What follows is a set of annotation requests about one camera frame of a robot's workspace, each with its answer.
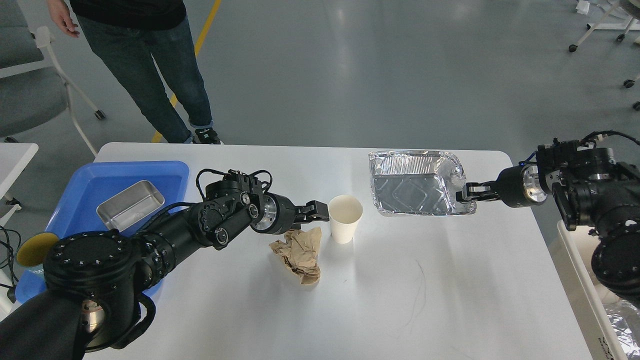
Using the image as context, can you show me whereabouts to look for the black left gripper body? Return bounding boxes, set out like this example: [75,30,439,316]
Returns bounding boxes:
[250,193,296,235]

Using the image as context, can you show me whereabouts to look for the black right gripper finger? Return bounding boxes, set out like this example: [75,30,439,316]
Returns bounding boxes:
[455,181,501,203]

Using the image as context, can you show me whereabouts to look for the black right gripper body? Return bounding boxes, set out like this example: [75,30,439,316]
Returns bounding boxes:
[494,165,547,208]

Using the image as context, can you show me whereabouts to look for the brown paper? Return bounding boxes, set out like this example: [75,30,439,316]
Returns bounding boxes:
[269,227,323,286]

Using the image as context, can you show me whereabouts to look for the white paper cup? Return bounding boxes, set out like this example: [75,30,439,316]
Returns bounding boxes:
[327,194,364,244]

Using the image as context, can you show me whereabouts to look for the aluminium foil tray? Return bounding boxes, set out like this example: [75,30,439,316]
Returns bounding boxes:
[368,149,477,216]

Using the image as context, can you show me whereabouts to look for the square steel tray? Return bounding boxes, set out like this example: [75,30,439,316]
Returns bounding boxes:
[96,180,165,232]

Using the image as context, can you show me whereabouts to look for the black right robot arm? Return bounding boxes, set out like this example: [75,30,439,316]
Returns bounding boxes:
[455,130,640,306]

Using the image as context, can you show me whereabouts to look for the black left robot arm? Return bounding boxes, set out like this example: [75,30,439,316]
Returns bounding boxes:
[0,170,330,360]

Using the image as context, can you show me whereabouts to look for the person's right hand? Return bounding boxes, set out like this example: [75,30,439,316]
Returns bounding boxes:
[45,0,80,38]

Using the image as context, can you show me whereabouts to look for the white bin right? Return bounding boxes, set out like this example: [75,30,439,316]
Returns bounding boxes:
[547,221,628,360]

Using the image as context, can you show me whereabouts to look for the crumpled foil in bin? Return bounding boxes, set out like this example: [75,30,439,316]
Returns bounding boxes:
[603,300,640,360]

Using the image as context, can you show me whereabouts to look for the blue plastic tray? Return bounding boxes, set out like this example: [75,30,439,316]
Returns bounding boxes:
[15,160,191,304]

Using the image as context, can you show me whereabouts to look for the white wheeled rack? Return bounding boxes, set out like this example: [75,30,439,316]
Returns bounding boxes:
[567,0,639,114]

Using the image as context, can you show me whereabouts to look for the standing person dark clothes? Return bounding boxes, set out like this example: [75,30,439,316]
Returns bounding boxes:
[65,0,221,145]

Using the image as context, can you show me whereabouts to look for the teal mug yellow inside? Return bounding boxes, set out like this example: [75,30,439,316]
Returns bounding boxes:
[16,232,60,275]

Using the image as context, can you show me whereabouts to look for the white side table left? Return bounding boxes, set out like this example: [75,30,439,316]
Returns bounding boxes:
[0,142,39,199]

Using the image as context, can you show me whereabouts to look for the grey office chair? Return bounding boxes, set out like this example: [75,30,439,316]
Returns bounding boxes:
[0,0,106,155]

